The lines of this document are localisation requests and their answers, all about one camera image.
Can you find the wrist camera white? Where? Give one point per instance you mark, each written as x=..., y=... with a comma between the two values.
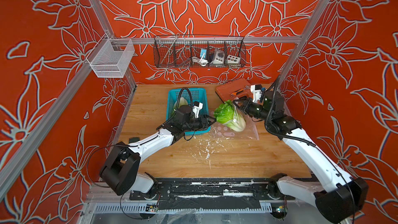
x=197, y=106
x=256, y=90

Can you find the white power adapter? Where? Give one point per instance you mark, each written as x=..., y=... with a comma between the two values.
x=218, y=57

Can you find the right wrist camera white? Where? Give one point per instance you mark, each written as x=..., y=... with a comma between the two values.
x=256, y=90

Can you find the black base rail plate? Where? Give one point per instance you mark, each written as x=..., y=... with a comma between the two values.
x=208, y=193

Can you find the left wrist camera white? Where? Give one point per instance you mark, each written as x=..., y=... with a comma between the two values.
x=197, y=106

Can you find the green chinese cabbage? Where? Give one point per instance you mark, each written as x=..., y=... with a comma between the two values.
x=181, y=102
x=228, y=115

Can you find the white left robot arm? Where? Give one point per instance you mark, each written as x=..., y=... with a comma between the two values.
x=120, y=171

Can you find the white socket cube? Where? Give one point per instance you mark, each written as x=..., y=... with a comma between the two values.
x=233, y=60

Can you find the orange black adjustable wrench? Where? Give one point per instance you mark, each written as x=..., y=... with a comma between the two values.
x=240, y=93

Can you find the black wire wall basket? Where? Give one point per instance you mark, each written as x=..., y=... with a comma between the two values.
x=185, y=51

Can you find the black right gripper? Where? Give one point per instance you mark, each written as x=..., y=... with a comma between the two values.
x=249, y=102

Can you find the clear acrylic wall box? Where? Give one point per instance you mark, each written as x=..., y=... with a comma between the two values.
x=106, y=62

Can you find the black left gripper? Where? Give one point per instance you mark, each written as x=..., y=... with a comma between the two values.
x=205, y=122

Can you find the orange plastic tool case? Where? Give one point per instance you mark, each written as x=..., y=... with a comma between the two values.
x=225, y=90

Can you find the blue white charger with cable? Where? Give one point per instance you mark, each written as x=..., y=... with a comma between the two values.
x=201, y=59

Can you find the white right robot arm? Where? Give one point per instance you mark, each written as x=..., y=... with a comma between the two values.
x=336, y=195

